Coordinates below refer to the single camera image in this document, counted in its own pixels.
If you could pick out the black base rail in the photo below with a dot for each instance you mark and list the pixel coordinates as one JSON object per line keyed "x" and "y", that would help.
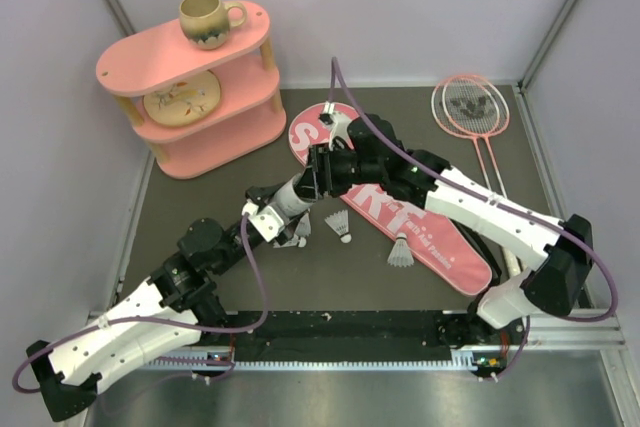
{"x": 367, "y": 341}

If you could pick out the beige ceramic mug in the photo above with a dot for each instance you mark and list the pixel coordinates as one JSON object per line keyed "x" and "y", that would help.
{"x": 207, "y": 24}

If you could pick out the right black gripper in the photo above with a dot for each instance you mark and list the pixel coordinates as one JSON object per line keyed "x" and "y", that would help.
{"x": 321, "y": 160}

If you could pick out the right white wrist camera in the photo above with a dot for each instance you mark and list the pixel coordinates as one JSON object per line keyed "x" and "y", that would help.
{"x": 337, "y": 123}

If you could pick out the pink badminton racket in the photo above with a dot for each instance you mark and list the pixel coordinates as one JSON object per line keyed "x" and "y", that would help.
{"x": 487, "y": 107}
{"x": 457, "y": 114}

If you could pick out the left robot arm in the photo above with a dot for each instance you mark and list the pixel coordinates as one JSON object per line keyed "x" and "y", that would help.
{"x": 175, "y": 306}

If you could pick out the pink badminton racket left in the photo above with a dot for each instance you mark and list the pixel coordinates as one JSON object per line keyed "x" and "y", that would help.
{"x": 457, "y": 114}

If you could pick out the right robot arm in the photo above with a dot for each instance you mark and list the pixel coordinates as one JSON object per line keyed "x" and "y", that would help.
{"x": 423, "y": 198}

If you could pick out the white plastic shuttlecock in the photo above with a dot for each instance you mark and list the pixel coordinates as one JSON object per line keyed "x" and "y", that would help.
{"x": 299, "y": 242}
{"x": 303, "y": 228}
{"x": 400, "y": 255}
{"x": 338, "y": 222}

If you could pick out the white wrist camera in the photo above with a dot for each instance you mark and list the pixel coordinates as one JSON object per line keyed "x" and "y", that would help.
{"x": 268, "y": 221}
{"x": 337, "y": 123}

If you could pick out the white shuttlecock tube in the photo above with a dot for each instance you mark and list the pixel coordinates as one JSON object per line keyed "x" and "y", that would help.
{"x": 287, "y": 201}

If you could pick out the cream floral plate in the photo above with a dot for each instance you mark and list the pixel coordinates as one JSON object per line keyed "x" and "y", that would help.
{"x": 185, "y": 102}

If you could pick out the pink badminton racket right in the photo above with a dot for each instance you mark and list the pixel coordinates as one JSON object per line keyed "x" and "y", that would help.
{"x": 487, "y": 107}

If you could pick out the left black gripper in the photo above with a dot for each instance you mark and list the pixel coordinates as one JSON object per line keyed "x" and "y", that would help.
{"x": 262, "y": 195}

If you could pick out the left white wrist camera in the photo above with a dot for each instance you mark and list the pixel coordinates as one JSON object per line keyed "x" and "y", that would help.
{"x": 268, "y": 221}

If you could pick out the pink sport racket bag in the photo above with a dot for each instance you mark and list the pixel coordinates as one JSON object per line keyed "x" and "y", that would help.
{"x": 432, "y": 239}

